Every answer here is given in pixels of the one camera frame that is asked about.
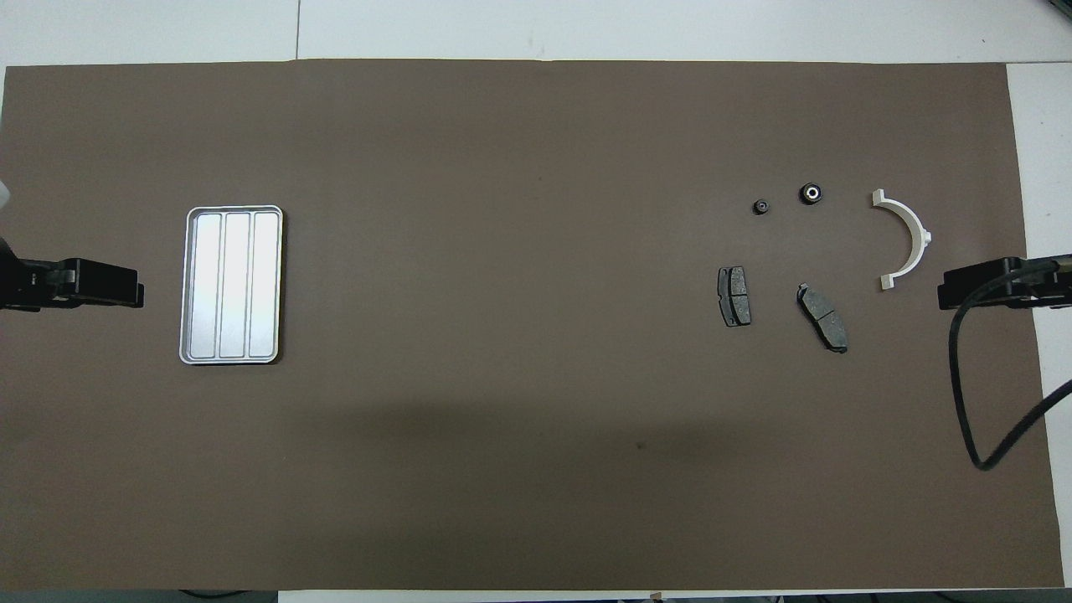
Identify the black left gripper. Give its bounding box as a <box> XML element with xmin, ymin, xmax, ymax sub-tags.
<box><xmin>0</xmin><ymin>237</ymin><xmax>145</xmax><ymax>312</ymax></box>

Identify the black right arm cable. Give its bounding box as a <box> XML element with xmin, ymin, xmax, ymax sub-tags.
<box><xmin>948</xmin><ymin>254</ymin><xmax>1072</xmax><ymax>472</ymax></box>

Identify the brown table mat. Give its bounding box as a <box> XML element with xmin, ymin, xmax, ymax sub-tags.
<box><xmin>0</xmin><ymin>59</ymin><xmax>1064</xmax><ymax>591</ymax></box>

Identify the white semicircular bracket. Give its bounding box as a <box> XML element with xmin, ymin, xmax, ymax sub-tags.
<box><xmin>871</xmin><ymin>188</ymin><xmax>933</xmax><ymax>291</ymax></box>

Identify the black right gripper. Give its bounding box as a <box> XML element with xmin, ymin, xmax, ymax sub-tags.
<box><xmin>938</xmin><ymin>254</ymin><xmax>1072</xmax><ymax>311</ymax></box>

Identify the rectangular dark brake pad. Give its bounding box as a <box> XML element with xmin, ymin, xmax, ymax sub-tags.
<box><xmin>717</xmin><ymin>265</ymin><xmax>753</xmax><ymax>327</ymax></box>

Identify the silver metal tray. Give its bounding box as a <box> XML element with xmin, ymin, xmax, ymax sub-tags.
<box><xmin>178</xmin><ymin>204</ymin><xmax>285</xmax><ymax>366</ymax></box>

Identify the elongated dark brake pad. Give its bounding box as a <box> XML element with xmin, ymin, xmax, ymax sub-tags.
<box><xmin>796</xmin><ymin>283</ymin><xmax>849</xmax><ymax>354</ymax></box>

